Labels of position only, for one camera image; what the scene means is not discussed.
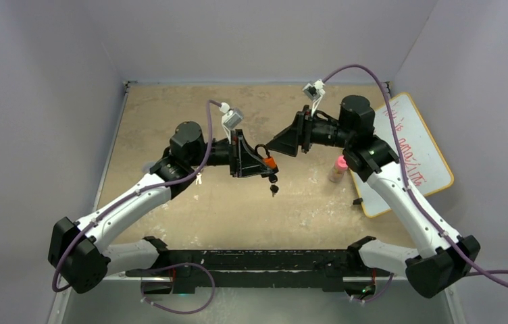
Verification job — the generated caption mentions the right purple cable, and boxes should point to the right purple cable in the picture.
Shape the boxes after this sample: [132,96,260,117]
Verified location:
[321,63,508,305]

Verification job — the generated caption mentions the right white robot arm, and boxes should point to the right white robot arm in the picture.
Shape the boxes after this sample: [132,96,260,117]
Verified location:
[266,95,480,298]

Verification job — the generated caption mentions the black head keys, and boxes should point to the black head keys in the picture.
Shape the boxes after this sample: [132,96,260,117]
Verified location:
[268,174,279,197]

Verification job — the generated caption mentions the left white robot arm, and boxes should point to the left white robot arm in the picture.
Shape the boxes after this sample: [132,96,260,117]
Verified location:
[48,121,278,294]

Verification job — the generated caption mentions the silver keys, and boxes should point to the silver keys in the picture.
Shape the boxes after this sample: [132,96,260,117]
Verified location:
[195,173,202,186]

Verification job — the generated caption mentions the orange black padlock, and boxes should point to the orange black padlock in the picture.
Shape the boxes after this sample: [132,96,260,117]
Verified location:
[255,144,279,173]

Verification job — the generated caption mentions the pink cap bottle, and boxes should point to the pink cap bottle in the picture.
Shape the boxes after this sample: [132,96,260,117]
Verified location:
[328,155,349,183]

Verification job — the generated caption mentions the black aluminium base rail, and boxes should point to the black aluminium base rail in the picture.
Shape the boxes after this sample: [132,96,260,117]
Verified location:
[59,248,456,296]

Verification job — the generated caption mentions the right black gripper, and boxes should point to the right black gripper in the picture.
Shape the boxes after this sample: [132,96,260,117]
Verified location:
[267,106,354,157]

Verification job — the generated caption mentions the whiteboard with yellow frame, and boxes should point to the whiteboard with yellow frame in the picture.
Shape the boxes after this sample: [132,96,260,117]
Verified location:
[374,92,455,196]

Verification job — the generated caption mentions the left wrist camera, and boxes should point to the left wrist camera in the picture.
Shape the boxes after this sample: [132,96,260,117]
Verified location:
[220,102,244,140]

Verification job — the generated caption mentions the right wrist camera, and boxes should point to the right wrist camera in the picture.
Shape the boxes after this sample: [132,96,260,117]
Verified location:
[302,79,325,116]

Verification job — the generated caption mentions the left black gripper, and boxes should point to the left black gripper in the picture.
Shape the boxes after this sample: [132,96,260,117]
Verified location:
[188,130,271,178]

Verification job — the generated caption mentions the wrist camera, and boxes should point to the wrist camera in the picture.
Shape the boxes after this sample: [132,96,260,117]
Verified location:
[302,79,325,116]
[220,102,244,140]

